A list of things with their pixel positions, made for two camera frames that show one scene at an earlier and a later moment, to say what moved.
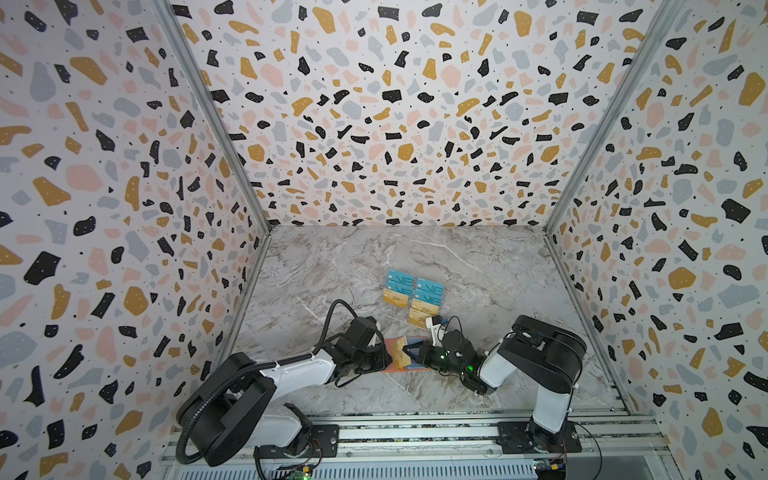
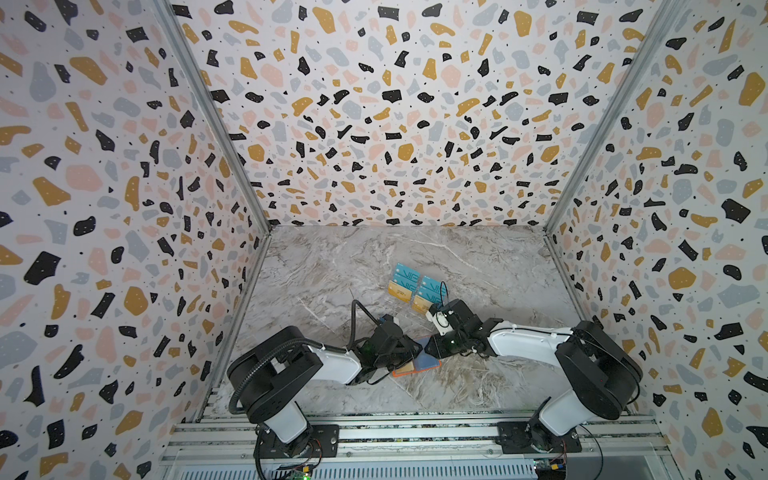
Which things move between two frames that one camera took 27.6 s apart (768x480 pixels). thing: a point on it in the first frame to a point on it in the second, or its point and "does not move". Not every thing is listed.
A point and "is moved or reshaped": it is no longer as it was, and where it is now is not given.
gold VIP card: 418,318 to 410,366
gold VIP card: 424,307 does not move
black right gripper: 433,353 to 441,343
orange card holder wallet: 401,360 is moved or reshaped
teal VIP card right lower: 433,297 does not move
